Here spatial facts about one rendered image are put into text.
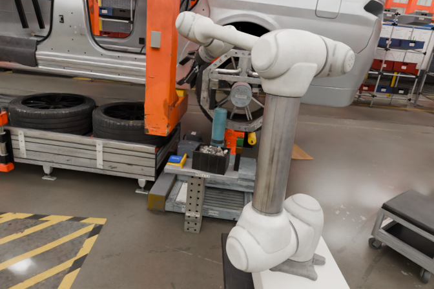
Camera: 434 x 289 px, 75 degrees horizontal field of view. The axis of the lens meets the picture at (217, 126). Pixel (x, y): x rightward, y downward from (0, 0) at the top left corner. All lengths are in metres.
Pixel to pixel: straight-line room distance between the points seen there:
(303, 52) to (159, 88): 1.22
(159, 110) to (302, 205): 1.15
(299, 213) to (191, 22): 0.84
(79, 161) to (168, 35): 1.18
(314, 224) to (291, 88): 0.51
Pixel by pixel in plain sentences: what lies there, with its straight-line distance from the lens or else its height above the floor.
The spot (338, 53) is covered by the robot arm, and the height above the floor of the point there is 1.20.
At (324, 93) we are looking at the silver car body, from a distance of 2.38.
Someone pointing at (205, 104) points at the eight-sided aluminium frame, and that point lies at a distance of 1.94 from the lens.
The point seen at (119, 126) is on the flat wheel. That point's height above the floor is 0.48.
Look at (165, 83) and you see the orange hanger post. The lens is 1.82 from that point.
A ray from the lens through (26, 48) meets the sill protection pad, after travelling 2.91.
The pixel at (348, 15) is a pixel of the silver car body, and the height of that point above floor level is 1.42.
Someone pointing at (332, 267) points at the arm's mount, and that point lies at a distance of 1.31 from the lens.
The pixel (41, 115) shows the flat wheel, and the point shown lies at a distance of 2.55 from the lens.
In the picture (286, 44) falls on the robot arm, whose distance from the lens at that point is 0.75.
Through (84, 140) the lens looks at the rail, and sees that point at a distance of 2.27.
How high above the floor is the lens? 1.22
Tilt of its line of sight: 19 degrees down
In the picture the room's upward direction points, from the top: 6 degrees clockwise
